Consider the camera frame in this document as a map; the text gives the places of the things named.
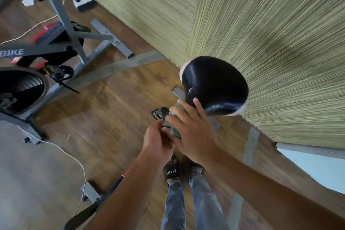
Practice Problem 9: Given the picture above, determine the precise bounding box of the person's left hand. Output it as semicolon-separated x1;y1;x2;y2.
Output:
141;122;176;166

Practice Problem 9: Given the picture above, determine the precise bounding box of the person's right hand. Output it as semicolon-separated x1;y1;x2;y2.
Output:
162;98;219;166

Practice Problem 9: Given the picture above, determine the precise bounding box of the green checkered cleaning cloth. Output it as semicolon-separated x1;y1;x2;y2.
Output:
163;103;187;138

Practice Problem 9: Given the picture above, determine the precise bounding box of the red and grey spin bike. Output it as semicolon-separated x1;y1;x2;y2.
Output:
64;56;250;230
0;0;165;144

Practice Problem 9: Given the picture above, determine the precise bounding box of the person's left forearm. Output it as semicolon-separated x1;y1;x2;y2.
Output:
86;154;173;230

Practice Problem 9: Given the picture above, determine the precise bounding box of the person's right forearm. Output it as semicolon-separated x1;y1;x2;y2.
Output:
207;149;345;230

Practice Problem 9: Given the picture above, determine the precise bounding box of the black sandal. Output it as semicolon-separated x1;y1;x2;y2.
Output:
189;162;204;175
163;157;181;185

